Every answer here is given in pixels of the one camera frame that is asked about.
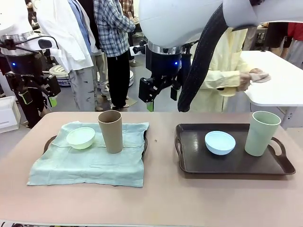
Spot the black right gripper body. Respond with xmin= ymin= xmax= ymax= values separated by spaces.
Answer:
xmin=146 ymin=51 xmax=183 ymax=88

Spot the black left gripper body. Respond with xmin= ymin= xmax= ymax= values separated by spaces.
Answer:
xmin=4 ymin=53 xmax=45 ymax=96

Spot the tall brown cup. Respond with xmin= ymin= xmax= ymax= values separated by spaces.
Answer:
xmin=97 ymin=110 xmax=124 ymax=154

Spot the mint green bowl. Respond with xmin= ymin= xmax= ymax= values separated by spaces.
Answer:
xmin=66 ymin=127 xmax=96 ymax=150

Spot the light blue bowl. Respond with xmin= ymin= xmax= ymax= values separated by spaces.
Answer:
xmin=205 ymin=131 xmax=236 ymax=156

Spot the teal cloth mat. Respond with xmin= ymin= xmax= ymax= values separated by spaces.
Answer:
xmin=26 ymin=121 xmax=150 ymax=189

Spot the beige cloth mat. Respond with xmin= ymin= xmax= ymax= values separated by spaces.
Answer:
xmin=248 ymin=72 xmax=271 ymax=84

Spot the tall pale green cup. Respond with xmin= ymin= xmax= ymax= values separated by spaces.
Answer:
xmin=244 ymin=110 xmax=282 ymax=157

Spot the person's right forearm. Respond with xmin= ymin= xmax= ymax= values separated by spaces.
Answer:
xmin=205 ymin=70 xmax=241 ymax=91

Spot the dark brown serving tray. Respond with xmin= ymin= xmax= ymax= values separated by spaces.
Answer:
xmin=174 ymin=122 xmax=296 ymax=177
xmin=44 ymin=122 xmax=149 ymax=159

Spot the person's right hand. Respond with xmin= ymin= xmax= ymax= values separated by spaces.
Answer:
xmin=236 ymin=72 xmax=252 ymax=92

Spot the white foam box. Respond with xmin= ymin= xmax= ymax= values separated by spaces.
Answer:
xmin=0 ymin=96 xmax=20 ymax=134

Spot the black braided right arm sleeve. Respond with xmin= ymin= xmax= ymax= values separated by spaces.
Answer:
xmin=177 ymin=3 xmax=234 ymax=113

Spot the person in white shirt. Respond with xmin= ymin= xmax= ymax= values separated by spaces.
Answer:
xmin=36 ymin=0 xmax=100 ymax=112

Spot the person in plaid shirt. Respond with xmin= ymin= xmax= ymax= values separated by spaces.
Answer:
xmin=93 ymin=0 xmax=137 ymax=109

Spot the person in yellow shirt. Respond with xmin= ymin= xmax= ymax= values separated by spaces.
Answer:
xmin=189 ymin=26 xmax=251 ymax=113

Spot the person in black t-shirt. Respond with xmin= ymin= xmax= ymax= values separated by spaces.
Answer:
xmin=262 ymin=22 xmax=288 ymax=54

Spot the person in red jacket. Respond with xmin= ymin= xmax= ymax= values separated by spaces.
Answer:
xmin=285 ymin=22 xmax=303 ymax=68

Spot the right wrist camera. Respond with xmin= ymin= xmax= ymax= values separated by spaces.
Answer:
xmin=132 ymin=40 xmax=149 ymax=55

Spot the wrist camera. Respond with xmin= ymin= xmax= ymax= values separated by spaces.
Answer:
xmin=37 ymin=39 xmax=59 ymax=52
xmin=132 ymin=40 xmax=149 ymax=55

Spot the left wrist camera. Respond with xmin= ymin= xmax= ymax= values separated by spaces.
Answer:
xmin=37 ymin=39 xmax=59 ymax=52

